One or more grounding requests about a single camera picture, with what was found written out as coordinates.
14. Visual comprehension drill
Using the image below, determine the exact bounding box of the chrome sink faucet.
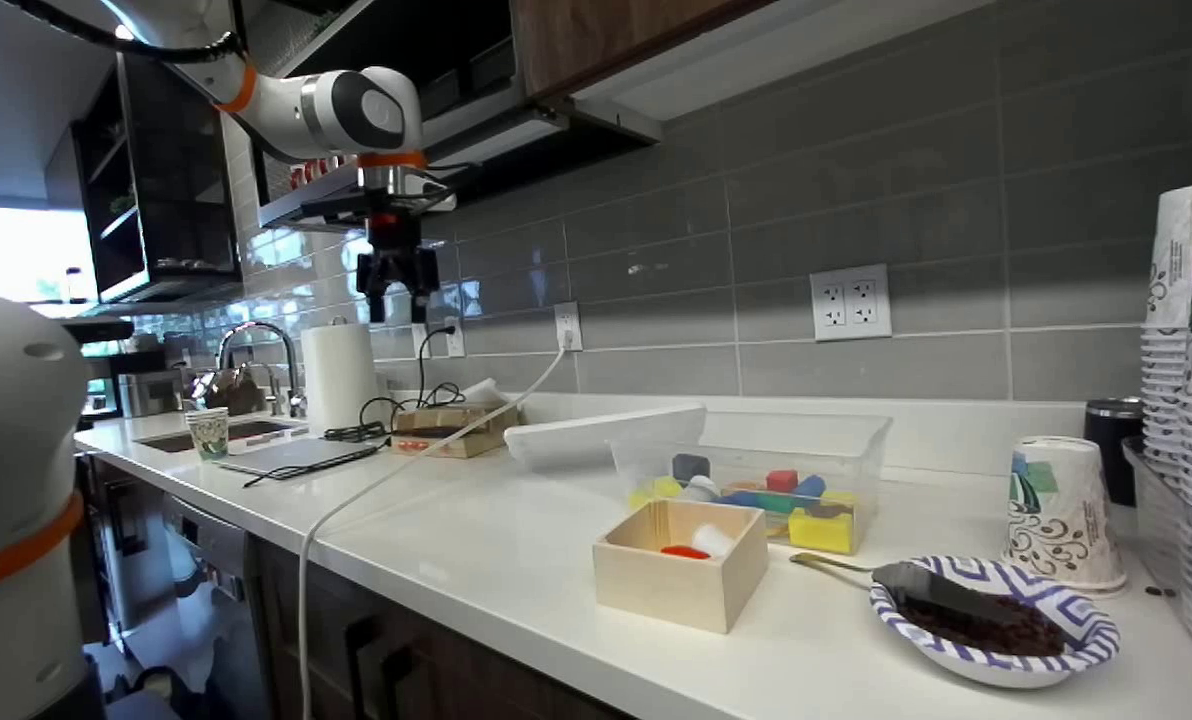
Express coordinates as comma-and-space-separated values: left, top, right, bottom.
215, 315, 307, 419

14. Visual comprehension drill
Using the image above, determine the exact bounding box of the yellow-green toy block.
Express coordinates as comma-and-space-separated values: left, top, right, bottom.
623, 478, 688, 517

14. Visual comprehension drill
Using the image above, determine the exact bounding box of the small patterned paper cup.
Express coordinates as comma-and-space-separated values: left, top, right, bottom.
185, 405, 235, 465

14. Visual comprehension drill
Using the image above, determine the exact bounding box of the blue patterned paper plate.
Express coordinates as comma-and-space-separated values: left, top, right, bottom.
865, 549, 1127, 695

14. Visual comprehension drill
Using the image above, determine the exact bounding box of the wooden cabinet door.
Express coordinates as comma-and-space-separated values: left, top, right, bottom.
510, 0, 778, 99

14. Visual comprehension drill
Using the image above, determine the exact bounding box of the steel sink basin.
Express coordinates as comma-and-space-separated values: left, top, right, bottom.
134, 413, 307, 460

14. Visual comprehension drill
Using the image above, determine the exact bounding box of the white crumpled paper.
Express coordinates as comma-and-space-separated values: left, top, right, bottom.
455, 377, 510, 413

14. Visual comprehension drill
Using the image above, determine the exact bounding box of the white paper towel roll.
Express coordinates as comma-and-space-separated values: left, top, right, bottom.
295, 319, 382, 437

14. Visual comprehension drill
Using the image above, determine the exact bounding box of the clear plastic bin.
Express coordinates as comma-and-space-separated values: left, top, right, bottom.
612, 408, 898, 561

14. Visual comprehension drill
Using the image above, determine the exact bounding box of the dark open wall cabinet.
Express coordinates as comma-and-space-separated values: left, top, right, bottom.
73, 47, 249, 312

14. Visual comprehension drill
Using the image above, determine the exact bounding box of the white tray with items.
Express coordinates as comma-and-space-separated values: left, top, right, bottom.
588, 496, 778, 639

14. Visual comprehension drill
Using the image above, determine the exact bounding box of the white outlet with plug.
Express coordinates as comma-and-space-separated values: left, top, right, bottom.
548, 301, 588, 362

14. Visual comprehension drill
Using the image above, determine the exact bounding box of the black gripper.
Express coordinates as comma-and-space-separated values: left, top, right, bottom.
352, 204, 446, 329

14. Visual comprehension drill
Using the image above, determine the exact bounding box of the metal spoon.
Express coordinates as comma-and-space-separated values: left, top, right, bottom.
787, 549, 972, 616

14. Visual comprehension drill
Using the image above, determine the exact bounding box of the black mug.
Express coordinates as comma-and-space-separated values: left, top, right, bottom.
1080, 392, 1149, 514

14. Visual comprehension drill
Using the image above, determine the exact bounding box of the brown cardboard box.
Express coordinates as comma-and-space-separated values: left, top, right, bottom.
391, 395, 526, 441

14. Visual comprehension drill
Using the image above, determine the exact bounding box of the white power cable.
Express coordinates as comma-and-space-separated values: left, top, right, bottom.
292, 342, 576, 720

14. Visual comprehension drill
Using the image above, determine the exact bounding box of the upturned patterned paper cup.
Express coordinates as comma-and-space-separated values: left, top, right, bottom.
999, 431, 1131, 596

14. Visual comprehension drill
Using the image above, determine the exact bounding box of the white small item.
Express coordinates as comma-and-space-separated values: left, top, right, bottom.
688, 520, 745, 561

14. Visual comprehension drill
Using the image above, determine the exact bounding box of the brown ground food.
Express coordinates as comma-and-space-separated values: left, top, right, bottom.
892, 589, 1074, 662

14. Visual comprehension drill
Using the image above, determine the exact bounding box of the white double power outlet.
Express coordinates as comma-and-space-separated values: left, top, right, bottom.
809, 261, 898, 345

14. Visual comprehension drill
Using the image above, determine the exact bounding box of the yellow toy block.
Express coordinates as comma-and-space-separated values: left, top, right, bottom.
786, 503, 865, 555

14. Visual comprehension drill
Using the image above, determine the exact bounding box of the grey flat tablet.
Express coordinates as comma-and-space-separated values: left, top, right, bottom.
215, 431, 388, 487

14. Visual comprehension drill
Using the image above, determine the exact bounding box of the dark wooden base cabinet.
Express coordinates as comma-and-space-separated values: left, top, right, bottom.
241, 529, 631, 720

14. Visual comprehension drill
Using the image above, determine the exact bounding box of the white plastic bin lid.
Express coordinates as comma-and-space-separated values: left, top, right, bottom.
502, 402, 711, 481

